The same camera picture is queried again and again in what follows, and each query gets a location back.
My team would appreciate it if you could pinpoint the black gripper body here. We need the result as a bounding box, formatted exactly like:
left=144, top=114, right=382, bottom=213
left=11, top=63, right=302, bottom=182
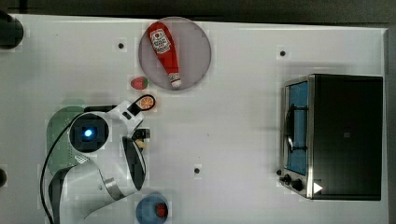
left=132, top=128, right=150, bottom=140

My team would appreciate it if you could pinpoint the yellow banana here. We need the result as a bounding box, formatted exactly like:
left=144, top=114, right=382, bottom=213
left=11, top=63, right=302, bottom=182
left=135, top=140, right=147, bottom=148

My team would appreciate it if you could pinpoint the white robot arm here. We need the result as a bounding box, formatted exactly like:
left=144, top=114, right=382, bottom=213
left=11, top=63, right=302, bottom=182
left=49, top=101, right=146, bottom=224

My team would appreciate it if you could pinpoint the orange slice toy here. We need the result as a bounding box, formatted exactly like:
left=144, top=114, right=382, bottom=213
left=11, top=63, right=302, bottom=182
left=139, top=96, right=155, bottom=110

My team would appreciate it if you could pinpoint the red toy strawberry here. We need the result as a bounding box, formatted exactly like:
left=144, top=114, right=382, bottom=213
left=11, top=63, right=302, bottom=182
left=131, top=77, right=149, bottom=90

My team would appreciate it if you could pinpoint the blue bowl with red item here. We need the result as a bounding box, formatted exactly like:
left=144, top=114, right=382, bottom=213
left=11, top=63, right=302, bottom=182
left=135, top=193, right=169, bottom=224

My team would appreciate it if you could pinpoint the green perforated colander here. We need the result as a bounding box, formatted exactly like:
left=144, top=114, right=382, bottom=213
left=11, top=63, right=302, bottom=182
left=47, top=106, right=89, bottom=175

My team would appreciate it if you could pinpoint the grey round plate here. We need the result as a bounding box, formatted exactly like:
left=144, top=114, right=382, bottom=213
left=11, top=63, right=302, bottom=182
left=138, top=17, right=211, bottom=91

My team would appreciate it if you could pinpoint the red ketchup bottle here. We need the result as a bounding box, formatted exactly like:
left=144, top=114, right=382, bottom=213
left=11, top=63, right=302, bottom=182
left=148, top=21, right=182, bottom=89

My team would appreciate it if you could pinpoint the black knob left edge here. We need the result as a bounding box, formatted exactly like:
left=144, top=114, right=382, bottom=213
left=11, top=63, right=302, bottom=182
left=0, top=169, right=7, bottom=188

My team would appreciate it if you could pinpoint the black round object top left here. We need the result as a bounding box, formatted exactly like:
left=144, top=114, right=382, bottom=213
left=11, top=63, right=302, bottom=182
left=0, top=11, right=24, bottom=49

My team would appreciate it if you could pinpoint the silver black toaster oven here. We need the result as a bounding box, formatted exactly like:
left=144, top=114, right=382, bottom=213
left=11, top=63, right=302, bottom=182
left=276, top=74, right=384, bottom=201

